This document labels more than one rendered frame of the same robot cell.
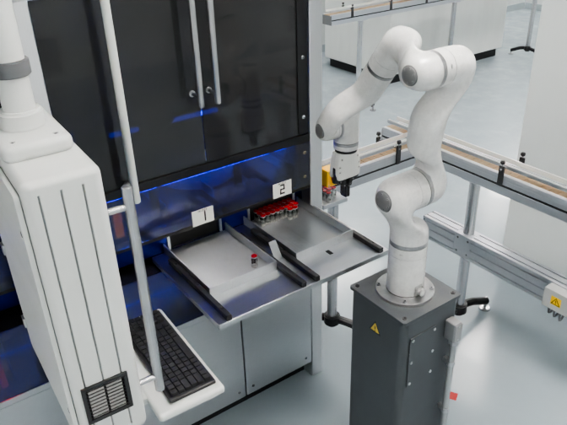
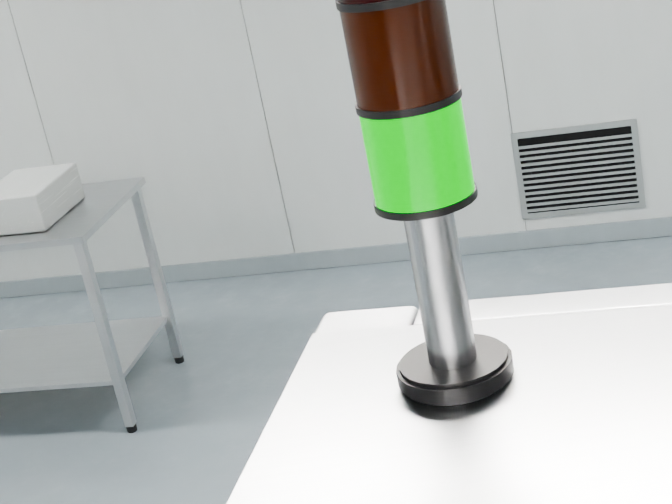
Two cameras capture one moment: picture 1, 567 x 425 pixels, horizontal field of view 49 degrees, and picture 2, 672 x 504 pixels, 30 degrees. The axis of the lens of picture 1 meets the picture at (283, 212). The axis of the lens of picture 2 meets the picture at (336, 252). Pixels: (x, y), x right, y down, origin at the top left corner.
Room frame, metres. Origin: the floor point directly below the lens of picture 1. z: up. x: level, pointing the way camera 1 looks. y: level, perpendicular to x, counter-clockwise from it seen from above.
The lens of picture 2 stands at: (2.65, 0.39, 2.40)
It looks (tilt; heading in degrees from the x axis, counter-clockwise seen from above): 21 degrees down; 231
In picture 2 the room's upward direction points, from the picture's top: 11 degrees counter-clockwise
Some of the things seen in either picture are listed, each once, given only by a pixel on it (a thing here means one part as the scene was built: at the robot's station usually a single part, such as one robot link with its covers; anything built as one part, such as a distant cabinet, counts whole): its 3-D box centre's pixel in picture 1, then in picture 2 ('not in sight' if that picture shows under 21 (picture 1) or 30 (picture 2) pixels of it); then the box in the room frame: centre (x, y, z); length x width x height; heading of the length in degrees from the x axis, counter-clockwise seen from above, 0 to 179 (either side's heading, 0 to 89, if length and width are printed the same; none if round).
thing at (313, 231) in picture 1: (296, 226); not in sight; (2.03, -0.05, 0.90); 0.34 x 0.26 x 0.04; 35
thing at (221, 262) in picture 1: (218, 256); not in sight; (1.84, 0.23, 0.90); 0.34 x 0.26 x 0.04; 34
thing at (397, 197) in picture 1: (403, 210); not in sight; (1.64, -0.36, 1.16); 0.19 x 0.12 x 0.24; 125
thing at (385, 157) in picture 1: (359, 162); not in sight; (2.55, -0.34, 0.92); 0.69 x 0.16 x 0.16; 124
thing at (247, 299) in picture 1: (270, 255); not in sight; (1.88, 0.05, 0.87); 0.70 x 0.48 x 0.02; 124
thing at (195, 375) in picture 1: (164, 351); not in sight; (1.45, 0.37, 0.82); 0.40 x 0.14 x 0.02; 33
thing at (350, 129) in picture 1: (345, 121); not in sight; (1.91, -0.21, 1.35); 0.09 x 0.08 x 0.13; 125
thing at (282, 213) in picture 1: (279, 213); not in sight; (2.12, 0.01, 0.90); 0.18 x 0.02 x 0.05; 125
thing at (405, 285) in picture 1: (406, 266); not in sight; (1.66, -0.39, 0.95); 0.19 x 0.19 x 0.18
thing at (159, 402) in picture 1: (148, 364); not in sight; (1.42, 0.42, 0.79); 0.45 x 0.28 x 0.03; 33
